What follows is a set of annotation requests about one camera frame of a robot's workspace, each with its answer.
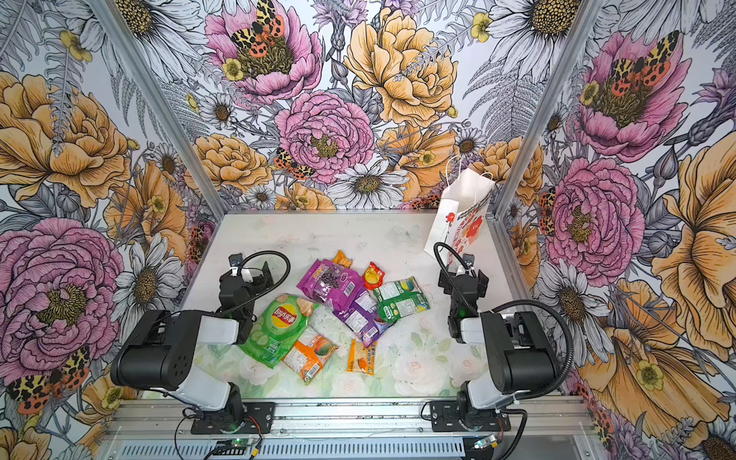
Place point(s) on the narrow orange snack packet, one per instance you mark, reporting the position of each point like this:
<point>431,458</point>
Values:
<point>362,359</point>

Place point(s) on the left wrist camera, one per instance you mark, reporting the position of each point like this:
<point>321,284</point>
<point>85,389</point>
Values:
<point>236,262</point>

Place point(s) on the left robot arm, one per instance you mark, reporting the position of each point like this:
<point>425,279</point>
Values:
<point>159,354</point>

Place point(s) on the right aluminium frame post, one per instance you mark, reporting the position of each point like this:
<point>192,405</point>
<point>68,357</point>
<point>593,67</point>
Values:
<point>580,31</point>

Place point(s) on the green white snack packet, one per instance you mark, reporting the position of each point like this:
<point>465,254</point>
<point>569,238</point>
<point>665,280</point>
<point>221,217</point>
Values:
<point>400,299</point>

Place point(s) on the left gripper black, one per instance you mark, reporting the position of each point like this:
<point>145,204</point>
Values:
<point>250,276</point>

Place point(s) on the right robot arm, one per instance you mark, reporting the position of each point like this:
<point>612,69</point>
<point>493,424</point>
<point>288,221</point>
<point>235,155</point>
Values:
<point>521,362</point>

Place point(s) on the green circuit board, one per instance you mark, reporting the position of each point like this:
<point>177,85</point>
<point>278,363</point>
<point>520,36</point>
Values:
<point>238,447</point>

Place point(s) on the purple snack packet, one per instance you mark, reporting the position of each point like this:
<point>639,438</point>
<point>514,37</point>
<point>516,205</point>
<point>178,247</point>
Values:
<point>362,317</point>

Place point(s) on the small orange snack packet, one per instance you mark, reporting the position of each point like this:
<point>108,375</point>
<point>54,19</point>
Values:
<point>342,260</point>

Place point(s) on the small red snack packet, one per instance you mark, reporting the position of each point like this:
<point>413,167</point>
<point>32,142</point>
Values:
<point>373,277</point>

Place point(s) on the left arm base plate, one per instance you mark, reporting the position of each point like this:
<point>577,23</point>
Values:
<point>252,418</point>

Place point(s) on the left aluminium frame post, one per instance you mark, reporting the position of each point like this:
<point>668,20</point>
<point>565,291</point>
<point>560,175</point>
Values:
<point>121,39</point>

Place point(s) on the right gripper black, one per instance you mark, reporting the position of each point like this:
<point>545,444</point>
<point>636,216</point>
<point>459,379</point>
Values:
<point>460,281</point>

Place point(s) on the aluminium frame post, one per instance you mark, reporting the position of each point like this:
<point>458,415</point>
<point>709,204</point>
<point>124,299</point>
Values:
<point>580,31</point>
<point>121,39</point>

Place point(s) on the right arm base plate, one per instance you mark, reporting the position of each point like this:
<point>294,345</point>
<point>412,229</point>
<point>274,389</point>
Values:
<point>451,416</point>

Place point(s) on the large orange snack bag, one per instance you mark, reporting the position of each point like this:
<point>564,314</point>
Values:
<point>309,354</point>

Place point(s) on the magenta snack bag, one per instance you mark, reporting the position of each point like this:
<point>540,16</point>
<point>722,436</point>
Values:
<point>332,285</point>

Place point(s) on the white floral paper bag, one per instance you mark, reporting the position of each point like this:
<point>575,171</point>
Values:
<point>462,211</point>

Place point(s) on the aluminium front rail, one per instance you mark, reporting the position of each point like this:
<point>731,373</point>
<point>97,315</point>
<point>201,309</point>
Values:
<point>554,427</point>

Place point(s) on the green chips bag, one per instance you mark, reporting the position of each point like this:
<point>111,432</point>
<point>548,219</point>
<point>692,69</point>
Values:
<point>278,328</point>

